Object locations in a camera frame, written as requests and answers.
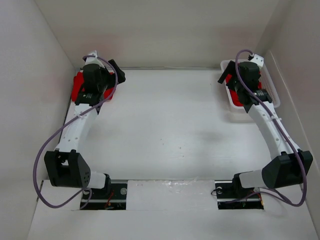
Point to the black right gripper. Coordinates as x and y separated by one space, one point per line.
229 70

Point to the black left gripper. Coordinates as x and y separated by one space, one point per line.
104 70

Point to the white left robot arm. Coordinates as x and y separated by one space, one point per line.
66 167

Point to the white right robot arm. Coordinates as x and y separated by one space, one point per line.
289 164

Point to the red t-shirts in basket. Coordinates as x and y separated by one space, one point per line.
235 97

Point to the folded red t-shirt stack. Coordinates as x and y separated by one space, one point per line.
78 81

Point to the white plastic basket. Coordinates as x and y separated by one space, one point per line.
267 85

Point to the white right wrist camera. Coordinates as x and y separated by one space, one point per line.
257 59

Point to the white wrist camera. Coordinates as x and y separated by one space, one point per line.
91 57
257 59

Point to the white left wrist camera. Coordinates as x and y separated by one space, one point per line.
91 57

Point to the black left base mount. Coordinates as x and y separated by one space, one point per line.
115 200

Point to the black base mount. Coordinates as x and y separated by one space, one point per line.
230 199
115 200

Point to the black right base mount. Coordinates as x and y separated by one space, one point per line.
230 199

